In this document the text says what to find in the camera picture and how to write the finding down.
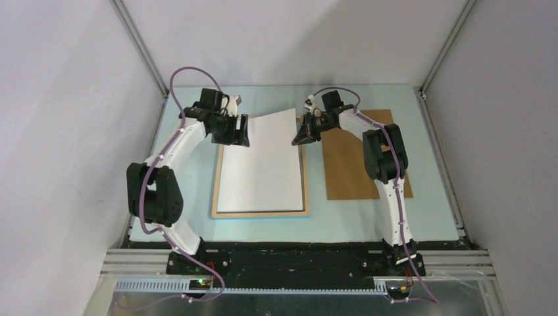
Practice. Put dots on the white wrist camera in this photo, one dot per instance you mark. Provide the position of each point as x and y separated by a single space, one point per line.
230 104
311 107

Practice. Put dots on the right aluminium corner post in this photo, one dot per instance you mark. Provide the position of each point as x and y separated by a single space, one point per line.
447 45

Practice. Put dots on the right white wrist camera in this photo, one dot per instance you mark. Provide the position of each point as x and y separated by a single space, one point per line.
311 107

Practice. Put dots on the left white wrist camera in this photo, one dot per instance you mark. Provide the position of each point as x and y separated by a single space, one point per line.
230 104

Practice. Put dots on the left aluminium corner post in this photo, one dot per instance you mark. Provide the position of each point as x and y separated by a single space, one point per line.
121 10

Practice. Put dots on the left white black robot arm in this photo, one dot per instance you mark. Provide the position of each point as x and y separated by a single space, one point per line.
153 191

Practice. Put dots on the light wooden picture frame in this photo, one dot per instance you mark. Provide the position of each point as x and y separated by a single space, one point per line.
261 214

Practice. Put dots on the brown fibreboard backing board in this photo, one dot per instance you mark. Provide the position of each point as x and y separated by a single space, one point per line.
344 166

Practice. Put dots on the landscape photo print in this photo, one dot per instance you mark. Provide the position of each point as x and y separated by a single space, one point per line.
261 165

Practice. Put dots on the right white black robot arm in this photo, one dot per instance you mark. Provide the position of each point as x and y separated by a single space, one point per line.
384 157

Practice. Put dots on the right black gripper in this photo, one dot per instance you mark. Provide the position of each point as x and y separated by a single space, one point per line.
307 133

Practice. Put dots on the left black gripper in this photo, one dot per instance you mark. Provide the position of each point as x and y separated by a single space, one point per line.
236 136

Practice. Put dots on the aluminium rail frame front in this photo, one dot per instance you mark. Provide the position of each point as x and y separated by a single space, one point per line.
165 272

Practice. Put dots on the aluminium corner post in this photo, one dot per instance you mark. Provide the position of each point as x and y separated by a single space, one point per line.
121 10
447 45

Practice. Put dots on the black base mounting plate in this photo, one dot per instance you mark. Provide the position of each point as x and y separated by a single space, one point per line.
302 266

